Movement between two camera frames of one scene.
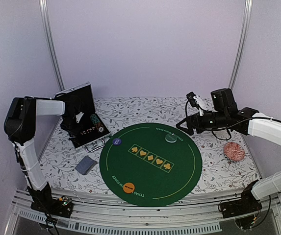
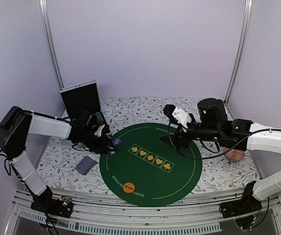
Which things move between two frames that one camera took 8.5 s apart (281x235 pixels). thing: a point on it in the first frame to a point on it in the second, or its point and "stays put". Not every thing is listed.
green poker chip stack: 94,119 to 99,117
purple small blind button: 116,141 stays put
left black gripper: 75,131 to 103,146
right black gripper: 191,124 to 175,138
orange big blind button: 129,187 stays put
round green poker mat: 150,164 stays put
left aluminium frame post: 43,9 stays put
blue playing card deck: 86,165 stays put
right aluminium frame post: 244,31 stays put
